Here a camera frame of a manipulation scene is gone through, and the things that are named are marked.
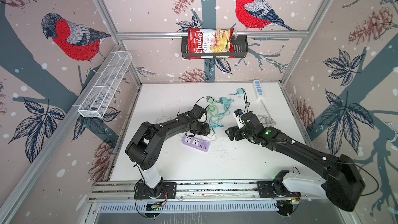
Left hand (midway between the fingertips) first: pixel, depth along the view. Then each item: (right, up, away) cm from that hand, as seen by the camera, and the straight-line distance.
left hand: (207, 131), depth 89 cm
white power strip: (+39, +25, +24) cm, 52 cm away
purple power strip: (-7, -6, -2) cm, 9 cm away
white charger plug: (+3, -2, +1) cm, 3 cm away
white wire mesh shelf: (-53, +27, -11) cm, 60 cm away
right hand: (+12, +1, -7) cm, 14 cm away
